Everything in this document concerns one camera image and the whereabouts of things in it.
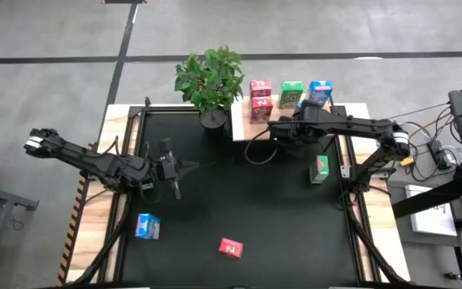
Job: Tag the green potted plant black pot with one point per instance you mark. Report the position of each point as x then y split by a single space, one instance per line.
211 80

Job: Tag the yellow black hazard tape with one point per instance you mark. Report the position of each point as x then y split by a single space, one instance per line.
72 229

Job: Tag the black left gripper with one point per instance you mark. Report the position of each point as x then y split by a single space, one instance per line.
167 168

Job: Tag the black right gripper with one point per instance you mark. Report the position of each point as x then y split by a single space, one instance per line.
303 128

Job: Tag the black table mat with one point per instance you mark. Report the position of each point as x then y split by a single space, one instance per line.
215 225

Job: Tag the brown board edge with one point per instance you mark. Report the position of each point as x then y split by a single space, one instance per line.
122 1

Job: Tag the black power adapter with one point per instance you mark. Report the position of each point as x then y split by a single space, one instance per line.
441 155

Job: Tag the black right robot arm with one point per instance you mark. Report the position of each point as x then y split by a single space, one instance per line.
359 125

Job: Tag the wooden shelf board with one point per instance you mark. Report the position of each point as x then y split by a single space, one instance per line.
251 130

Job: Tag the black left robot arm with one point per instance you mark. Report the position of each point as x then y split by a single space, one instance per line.
74 154

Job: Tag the yellow connector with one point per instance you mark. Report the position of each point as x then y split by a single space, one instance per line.
407 161

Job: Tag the small black floor object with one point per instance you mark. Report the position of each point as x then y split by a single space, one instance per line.
451 276

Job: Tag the black diagonal beam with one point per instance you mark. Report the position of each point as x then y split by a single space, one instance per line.
427 200

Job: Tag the grey side table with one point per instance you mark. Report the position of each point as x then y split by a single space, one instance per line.
423 253

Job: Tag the black metal table frame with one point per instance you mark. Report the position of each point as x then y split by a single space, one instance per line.
134 109

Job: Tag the red cereal box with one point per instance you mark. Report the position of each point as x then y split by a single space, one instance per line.
260 87
231 247
261 109

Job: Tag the white board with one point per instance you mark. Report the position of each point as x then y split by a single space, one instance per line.
431 221

